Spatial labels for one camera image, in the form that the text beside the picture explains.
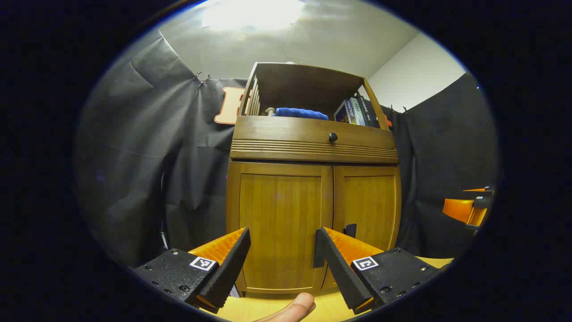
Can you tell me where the blue book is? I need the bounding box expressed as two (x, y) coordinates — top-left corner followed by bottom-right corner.
(334, 99), (353, 124)

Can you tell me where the wooden cabinet door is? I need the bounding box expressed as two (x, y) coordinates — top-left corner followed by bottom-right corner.
(322, 165), (402, 290)
(227, 161), (333, 295)

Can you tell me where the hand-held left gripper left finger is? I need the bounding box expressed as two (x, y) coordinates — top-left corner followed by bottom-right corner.
(133, 227), (252, 314)

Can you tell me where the wooden cabinet drawer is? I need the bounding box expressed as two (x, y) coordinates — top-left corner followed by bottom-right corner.
(230, 115), (399, 164)

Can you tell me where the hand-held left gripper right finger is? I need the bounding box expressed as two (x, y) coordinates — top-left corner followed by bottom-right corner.
(314, 227), (441, 315)

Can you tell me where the light grey book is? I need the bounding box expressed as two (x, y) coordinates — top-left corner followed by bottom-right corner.
(349, 97), (367, 126)

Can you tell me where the ceiling light panel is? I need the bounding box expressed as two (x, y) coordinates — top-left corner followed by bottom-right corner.
(201, 0), (307, 32)

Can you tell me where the blue folded towel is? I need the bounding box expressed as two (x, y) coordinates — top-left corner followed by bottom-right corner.
(275, 107), (329, 121)

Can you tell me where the wooden double-door shoe cabinet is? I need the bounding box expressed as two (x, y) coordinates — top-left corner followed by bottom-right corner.
(226, 62), (403, 298)

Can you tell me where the dark book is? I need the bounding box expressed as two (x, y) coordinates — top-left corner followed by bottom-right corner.
(357, 93), (381, 129)

